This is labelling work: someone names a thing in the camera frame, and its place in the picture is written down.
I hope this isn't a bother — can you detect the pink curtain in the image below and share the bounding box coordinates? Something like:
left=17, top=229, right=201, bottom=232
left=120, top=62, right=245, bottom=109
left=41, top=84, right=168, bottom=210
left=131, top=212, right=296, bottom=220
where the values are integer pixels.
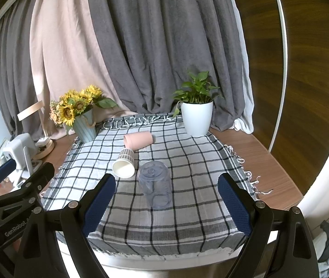
left=29, top=0, right=130, bottom=141

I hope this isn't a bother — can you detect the sunflower bouquet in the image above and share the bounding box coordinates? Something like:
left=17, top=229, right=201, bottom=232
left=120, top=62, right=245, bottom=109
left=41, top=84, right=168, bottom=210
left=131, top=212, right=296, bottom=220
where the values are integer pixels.
left=50, top=85, right=119, bottom=128

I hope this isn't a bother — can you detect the pink cup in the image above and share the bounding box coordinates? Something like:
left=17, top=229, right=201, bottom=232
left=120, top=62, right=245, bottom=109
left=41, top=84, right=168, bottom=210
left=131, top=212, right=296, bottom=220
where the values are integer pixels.
left=124, top=131, right=154, bottom=150

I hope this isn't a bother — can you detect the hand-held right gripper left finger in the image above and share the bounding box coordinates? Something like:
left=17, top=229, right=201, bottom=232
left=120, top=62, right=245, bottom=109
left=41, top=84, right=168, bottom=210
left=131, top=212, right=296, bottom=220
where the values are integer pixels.
left=13, top=174, right=116, bottom=278

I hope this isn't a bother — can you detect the grey curtain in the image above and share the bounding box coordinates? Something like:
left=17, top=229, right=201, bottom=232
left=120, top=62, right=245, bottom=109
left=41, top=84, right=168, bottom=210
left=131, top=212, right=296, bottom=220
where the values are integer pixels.
left=0, top=0, right=51, bottom=147
left=86, top=0, right=249, bottom=131

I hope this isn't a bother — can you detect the pale blue ribbed vase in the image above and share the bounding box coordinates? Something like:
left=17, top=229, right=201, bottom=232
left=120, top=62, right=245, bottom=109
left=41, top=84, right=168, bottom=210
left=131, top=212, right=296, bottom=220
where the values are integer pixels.
left=72, top=108, right=97, bottom=143

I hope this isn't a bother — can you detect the clear plastic cup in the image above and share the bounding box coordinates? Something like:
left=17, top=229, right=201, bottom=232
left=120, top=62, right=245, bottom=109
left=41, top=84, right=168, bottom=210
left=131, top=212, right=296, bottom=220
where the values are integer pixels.
left=137, top=160, right=171, bottom=211

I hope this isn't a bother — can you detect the round wooden tray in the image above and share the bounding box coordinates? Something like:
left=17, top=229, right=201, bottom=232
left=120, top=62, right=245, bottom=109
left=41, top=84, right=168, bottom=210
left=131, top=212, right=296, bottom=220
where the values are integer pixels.
left=33, top=137, right=55, bottom=160

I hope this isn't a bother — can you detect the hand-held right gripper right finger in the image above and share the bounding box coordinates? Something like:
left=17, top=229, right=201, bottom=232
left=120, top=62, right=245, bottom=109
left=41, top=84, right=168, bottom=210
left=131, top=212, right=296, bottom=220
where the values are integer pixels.
left=217, top=173, right=320, bottom=278

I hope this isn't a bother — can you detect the white curved strip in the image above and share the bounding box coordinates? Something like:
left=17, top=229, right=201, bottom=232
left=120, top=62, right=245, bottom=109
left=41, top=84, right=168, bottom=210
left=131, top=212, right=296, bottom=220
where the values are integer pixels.
left=268, top=0, right=288, bottom=152

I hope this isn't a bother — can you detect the white boxy device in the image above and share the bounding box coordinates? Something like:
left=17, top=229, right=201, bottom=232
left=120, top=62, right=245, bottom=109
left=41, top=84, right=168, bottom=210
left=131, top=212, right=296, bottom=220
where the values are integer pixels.
left=2, top=133, right=38, bottom=180

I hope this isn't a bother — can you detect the white sheer curtain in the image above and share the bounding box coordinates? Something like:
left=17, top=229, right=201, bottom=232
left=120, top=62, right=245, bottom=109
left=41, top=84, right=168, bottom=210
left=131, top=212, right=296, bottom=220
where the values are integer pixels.
left=230, top=6, right=255, bottom=134

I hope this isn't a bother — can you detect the white patterned paper cup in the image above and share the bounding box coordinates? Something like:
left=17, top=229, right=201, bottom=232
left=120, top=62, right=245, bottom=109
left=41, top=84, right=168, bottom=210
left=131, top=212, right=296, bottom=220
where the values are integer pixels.
left=112, top=148, right=136, bottom=178

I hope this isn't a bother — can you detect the checked tablecloth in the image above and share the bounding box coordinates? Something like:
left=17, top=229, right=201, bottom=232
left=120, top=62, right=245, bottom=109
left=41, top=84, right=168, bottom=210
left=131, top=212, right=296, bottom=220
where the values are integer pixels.
left=40, top=113, right=273, bottom=259

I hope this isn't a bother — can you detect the green plant in white pot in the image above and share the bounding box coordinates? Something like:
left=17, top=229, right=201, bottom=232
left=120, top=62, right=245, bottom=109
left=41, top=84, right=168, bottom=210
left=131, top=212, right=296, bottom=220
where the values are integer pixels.
left=173, top=70, right=220, bottom=137

